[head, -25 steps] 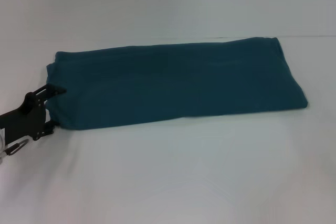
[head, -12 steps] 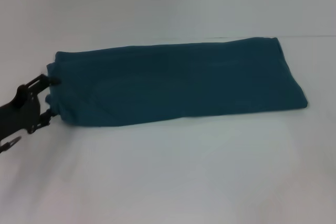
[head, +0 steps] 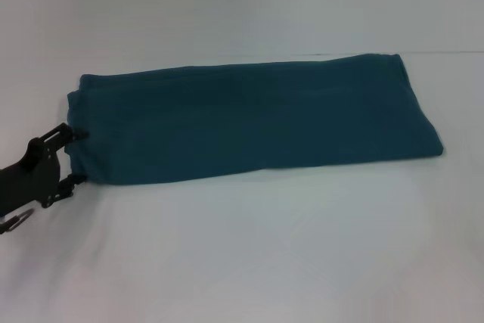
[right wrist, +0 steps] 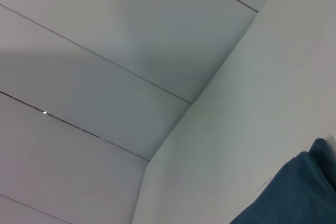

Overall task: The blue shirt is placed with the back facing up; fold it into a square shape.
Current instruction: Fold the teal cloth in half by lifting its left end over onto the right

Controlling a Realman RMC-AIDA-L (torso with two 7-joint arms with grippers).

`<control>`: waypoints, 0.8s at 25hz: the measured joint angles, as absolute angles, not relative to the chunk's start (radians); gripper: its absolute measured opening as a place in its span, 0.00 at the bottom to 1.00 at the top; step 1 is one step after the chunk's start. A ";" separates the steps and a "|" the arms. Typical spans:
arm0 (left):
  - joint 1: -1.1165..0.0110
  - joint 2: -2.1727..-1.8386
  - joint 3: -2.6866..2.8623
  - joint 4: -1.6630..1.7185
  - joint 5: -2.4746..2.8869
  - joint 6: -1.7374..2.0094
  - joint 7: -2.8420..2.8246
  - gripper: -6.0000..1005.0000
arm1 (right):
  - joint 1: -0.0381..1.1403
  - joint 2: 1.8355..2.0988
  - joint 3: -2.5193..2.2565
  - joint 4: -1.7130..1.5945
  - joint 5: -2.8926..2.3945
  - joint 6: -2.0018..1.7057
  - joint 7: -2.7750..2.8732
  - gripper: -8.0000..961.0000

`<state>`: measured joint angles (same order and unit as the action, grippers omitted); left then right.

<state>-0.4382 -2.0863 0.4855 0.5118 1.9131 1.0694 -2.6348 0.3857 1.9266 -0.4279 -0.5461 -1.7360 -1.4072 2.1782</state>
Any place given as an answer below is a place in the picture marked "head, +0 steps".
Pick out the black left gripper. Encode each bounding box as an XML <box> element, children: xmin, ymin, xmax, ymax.
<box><xmin>0</xmin><ymin>122</ymin><xmax>91</xmax><ymax>222</ymax></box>

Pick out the teal blue shirt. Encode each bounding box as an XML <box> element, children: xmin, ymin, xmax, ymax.
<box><xmin>66</xmin><ymin>52</ymin><xmax>444</xmax><ymax>184</ymax></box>

